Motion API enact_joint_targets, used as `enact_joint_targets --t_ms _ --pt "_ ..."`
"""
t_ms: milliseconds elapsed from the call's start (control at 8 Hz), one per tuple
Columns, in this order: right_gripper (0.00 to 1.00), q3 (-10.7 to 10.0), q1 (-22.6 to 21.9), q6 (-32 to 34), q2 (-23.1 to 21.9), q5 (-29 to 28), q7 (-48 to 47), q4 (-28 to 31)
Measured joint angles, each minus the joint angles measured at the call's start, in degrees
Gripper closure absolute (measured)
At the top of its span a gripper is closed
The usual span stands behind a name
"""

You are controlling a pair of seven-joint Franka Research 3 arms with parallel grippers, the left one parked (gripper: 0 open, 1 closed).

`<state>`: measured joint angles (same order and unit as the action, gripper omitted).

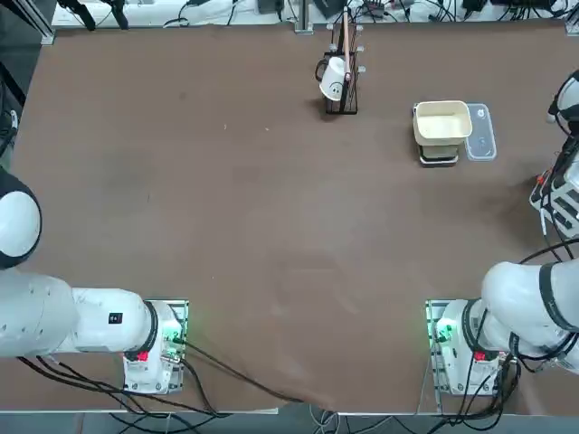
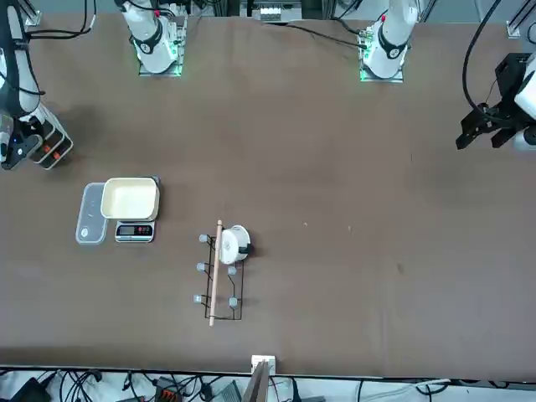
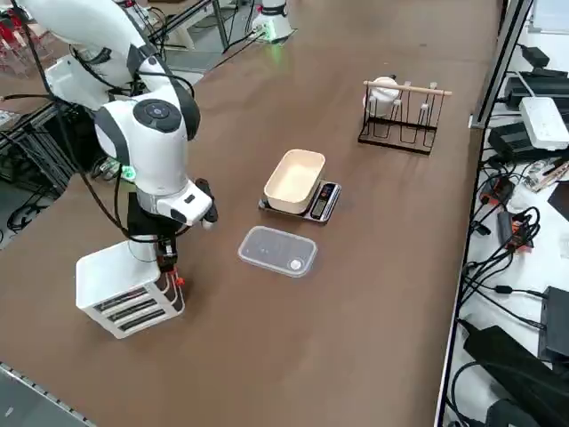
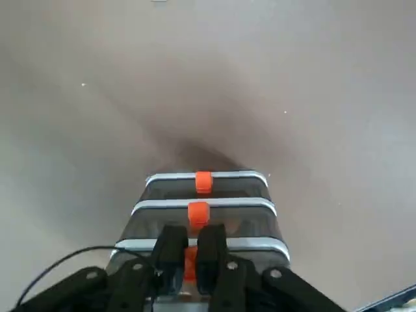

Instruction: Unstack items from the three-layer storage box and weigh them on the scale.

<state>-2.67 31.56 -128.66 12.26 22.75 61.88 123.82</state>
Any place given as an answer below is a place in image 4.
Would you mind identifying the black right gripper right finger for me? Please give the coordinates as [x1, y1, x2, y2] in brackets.
[194, 224, 347, 312]

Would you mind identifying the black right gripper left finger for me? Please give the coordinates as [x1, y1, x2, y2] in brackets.
[12, 224, 189, 312]

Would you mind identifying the white three-layer storage box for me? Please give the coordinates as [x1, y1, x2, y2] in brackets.
[109, 169, 292, 312]

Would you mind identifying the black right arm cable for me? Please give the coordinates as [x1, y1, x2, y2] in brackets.
[16, 245, 157, 306]

